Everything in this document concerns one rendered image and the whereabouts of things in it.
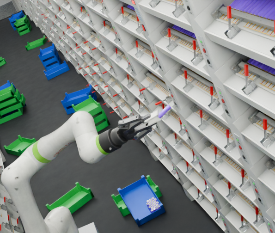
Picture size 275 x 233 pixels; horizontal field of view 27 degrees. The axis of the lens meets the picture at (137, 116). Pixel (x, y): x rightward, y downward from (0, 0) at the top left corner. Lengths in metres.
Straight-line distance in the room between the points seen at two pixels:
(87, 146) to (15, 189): 0.47
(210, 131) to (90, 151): 0.53
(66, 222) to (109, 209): 1.08
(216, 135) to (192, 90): 0.22
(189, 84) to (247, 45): 0.89
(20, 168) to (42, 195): 1.96
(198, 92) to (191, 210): 1.41
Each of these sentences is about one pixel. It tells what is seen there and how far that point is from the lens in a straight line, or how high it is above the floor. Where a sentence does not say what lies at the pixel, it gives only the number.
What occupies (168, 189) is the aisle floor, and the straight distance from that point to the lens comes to 4.01.
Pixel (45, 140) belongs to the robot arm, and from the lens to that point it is 2.72.
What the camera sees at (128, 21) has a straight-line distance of 3.09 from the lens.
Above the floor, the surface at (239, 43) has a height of 1.49.
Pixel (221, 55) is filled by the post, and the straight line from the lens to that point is 1.95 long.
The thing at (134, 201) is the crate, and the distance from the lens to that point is 3.91.
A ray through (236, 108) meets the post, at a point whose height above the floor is 1.18.
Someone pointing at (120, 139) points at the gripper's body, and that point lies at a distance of 2.39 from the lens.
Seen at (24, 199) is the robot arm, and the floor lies 0.86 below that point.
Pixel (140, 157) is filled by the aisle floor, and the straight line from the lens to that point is 4.53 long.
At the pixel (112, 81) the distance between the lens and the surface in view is 4.76.
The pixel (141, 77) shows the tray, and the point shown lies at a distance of 3.38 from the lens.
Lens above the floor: 2.09
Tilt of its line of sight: 24 degrees down
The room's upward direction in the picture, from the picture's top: 24 degrees counter-clockwise
